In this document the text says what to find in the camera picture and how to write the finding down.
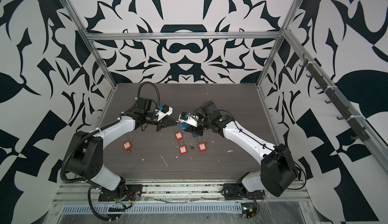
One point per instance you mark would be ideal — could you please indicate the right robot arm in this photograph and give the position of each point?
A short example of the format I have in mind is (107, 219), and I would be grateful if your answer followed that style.
(277, 167)

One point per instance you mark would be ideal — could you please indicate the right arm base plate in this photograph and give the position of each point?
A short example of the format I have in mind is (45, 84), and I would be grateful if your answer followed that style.
(238, 192)

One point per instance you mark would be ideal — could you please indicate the small electronics board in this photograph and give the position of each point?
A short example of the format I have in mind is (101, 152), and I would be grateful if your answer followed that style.
(249, 210)

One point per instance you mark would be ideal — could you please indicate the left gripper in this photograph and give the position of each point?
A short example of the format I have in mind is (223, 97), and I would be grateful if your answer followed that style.
(163, 124)

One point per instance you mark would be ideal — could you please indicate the red padlock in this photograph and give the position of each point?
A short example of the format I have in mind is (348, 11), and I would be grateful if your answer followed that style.
(178, 134)
(182, 148)
(201, 144)
(128, 144)

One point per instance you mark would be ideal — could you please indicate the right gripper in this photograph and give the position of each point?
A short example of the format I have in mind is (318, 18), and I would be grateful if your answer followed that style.
(196, 131)

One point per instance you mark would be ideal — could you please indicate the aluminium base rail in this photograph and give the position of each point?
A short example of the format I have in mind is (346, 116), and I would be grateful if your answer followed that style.
(178, 191)

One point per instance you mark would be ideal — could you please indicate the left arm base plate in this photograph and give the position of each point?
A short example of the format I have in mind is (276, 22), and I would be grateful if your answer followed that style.
(123, 192)

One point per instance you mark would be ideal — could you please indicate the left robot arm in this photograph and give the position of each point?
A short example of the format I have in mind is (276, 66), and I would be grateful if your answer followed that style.
(84, 159)

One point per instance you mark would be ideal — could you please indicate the white slotted cable duct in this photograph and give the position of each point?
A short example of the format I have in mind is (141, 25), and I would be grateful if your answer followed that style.
(159, 208)

